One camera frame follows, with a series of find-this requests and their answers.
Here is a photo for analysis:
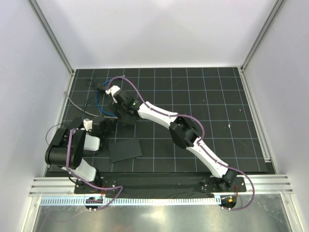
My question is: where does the black grid work mat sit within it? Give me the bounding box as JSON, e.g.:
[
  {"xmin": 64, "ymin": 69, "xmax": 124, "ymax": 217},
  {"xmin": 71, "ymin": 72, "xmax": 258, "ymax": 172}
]
[{"xmin": 61, "ymin": 67, "xmax": 275, "ymax": 174}]

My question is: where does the black power adapter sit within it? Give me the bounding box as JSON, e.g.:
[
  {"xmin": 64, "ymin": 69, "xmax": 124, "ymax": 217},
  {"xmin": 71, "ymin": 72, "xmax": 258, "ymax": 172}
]
[
  {"xmin": 67, "ymin": 117, "xmax": 83, "ymax": 130},
  {"xmin": 96, "ymin": 83, "xmax": 107, "ymax": 94}
]

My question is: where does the aluminium frame post right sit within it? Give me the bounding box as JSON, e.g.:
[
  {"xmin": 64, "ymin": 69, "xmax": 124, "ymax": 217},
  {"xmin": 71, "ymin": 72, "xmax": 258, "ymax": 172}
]
[{"xmin": 240, "ymin": 0, "xmax": 286, "ymax": 72}]

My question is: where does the blue ethernet cable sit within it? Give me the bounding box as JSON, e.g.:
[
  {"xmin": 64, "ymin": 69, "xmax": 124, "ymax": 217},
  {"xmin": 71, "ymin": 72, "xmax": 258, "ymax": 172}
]
[{"xmin": 94, "ymin": 81, "xmax": 116, "ymax": 116}]

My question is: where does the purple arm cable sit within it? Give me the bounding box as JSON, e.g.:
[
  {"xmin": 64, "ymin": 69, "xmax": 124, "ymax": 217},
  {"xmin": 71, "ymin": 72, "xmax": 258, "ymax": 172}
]
[
  {"xmin": 65, "ymin": 128, "xmax": 124, "ymax": 223},
  {"xmin": 106, "ymin": 76, "xmax": 256, "ymax": 212}
]

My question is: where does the thin black adapter cable far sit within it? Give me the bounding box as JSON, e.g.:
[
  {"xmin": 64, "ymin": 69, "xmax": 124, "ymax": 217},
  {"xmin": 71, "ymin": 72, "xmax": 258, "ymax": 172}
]
[{"xmin": 83, "ymin": 70, "xmax": 98, "ymax": 91}]

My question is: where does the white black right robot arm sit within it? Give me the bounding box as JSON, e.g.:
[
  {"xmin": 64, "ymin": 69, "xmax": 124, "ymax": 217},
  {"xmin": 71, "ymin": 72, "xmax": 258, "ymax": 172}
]
[{"xmin": 106, "ymin": 85, "xmax": 237, "ymax": 191}]

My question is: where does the grey ethernet cable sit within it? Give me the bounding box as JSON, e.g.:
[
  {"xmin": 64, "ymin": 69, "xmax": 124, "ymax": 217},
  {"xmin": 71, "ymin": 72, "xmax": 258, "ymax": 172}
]
[{"xmin": 64, "ymin": 89, "xmax": 102, "ymax": 116}]

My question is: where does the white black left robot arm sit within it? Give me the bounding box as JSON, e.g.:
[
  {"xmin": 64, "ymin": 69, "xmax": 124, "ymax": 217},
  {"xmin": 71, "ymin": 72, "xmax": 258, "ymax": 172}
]
[{"xmin": 45, "ymin": 116, "xmax": 117, "ymax": 193}]

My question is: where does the aluminium frame post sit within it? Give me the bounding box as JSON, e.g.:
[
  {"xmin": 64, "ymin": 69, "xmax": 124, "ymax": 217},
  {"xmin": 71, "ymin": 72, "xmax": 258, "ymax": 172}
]
[
  {"xmin": 240, "ymin": 0, "xmax": 286, "ymax": 72},
  {"xmin": 28, "ymin": 0, "xmax": 74, "ymax": 75}
]

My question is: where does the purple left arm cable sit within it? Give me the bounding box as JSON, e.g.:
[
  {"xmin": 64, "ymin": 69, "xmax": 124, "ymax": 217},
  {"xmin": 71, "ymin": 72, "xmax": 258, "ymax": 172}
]
[{"xmin": 65, "ymin": 128, "xmax": 124, "ymax": 223}]

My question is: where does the aluminium frame post left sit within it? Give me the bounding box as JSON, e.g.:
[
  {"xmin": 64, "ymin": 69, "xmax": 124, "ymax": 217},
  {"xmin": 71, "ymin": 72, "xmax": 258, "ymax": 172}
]
[{"xmin": 28, "ymin": 0, "xmax": 74, "ymax": 75}]

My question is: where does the thin black power cable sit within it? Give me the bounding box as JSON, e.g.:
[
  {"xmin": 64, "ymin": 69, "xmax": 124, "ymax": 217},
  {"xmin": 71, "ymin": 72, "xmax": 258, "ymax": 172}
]
[{"xmin": 45, "ymin": 123, "xmax": 70, "ymax": 145}]

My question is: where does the black network switch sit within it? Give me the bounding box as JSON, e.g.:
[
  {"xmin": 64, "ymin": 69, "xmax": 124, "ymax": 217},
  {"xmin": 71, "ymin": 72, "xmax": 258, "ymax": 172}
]
[
  {"xmin": 114, "ymin": 111, "xmax": 136, "ymax": 126},
  {"xmin": 109, "ymin": 139, "xmax": 142, "ymax": 163}
]

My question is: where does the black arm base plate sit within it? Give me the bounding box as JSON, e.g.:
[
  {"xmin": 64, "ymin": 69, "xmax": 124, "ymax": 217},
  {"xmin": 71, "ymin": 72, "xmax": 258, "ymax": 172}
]
[{"xmin": 73, "ymin": 176, "xmax": 247, "ymax": 196}]

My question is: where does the black power adapter far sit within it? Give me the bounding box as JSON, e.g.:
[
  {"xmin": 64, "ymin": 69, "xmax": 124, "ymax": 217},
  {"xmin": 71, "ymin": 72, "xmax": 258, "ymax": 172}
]
[{"xmin": 96, "ymin": 83, "xmax": 107, "ymax": 94}]

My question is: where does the white slotted cable duct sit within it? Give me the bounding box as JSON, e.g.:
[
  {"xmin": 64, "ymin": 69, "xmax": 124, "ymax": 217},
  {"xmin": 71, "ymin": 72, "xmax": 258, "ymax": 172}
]
[{"xmin": 40, "ymin": 196, "xmax": 221, "ymax": 207}]

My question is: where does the black power adapter left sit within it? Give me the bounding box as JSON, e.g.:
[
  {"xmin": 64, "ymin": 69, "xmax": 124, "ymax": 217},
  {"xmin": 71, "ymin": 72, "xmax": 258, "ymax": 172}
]
[{"xmin": 67, "ymin": 117, "xmax": 83, "ymax": 130}]

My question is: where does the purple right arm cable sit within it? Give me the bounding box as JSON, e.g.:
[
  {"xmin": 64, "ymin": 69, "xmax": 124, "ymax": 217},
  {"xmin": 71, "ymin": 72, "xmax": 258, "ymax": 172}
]
[{"xmin": 106, "ymin": 76, "xmax": 256, "ymax": 212}]

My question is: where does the aluminium frame rail front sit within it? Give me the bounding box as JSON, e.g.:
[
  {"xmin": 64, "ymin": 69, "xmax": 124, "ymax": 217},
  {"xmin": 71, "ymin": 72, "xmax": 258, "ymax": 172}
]
[{"xmin": 29, "ymin": 174, "xmax": 293, "ymax": 199}]

